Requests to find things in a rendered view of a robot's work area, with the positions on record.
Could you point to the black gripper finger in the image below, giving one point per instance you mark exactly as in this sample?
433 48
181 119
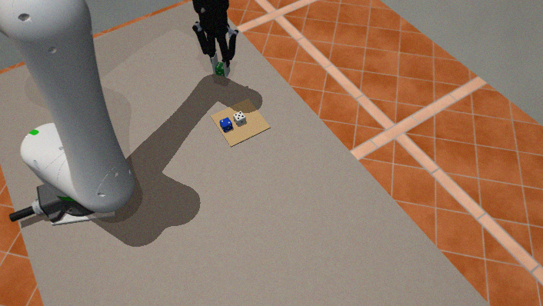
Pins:
227 51
207 44

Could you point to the tan square mat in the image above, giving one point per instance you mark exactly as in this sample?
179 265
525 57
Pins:
254 125

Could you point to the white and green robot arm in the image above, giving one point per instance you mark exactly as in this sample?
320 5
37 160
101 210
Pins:
54 39

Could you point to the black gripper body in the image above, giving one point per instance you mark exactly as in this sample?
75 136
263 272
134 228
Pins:
219 22

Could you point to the white die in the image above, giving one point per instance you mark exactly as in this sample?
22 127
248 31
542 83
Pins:
239 118

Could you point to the green die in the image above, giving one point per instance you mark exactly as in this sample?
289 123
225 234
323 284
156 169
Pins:
219 70

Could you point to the blue die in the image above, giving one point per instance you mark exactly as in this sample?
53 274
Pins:
226 124

